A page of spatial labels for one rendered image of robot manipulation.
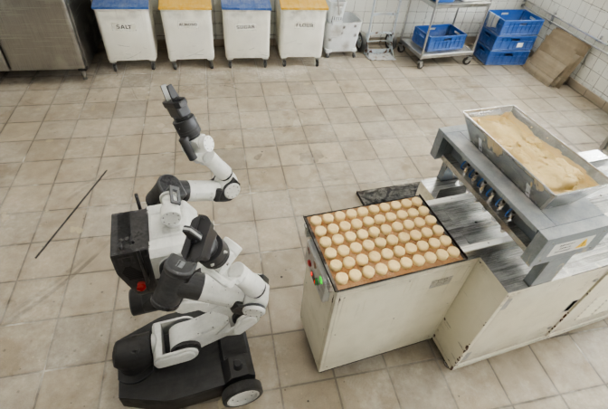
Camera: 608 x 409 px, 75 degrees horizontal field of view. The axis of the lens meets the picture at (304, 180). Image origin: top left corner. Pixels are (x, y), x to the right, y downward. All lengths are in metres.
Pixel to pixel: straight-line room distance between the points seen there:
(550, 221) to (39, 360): 2.54
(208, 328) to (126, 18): 3.54
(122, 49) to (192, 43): 0.74
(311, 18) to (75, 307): 3.66
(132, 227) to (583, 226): 1.64
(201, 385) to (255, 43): 3.70
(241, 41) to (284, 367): 3.57
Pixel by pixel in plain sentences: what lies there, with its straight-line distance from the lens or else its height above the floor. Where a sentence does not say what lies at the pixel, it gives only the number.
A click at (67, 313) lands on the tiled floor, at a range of 2.80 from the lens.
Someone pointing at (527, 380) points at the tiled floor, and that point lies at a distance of 2.77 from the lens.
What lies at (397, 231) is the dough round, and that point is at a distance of 1.81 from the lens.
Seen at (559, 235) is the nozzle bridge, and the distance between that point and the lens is 1.71.
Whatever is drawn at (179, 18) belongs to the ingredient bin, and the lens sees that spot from 4.74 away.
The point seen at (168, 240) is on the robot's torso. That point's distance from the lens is 1.46.
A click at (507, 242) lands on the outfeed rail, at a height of 0.89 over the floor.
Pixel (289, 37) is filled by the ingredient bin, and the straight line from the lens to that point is 4.91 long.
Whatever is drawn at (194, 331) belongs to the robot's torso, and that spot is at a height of 0.36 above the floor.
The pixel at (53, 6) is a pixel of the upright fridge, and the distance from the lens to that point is 4.64.
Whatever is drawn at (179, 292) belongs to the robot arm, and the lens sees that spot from 1.37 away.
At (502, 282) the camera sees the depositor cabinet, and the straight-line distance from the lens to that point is 1.92.
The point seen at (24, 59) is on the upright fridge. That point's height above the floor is 0.29.
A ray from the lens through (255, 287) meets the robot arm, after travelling 1.33.
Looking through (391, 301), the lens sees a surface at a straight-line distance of 1.90.
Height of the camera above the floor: 2.21
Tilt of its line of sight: 42 degrees down
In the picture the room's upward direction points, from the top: 6 degrees clockwise
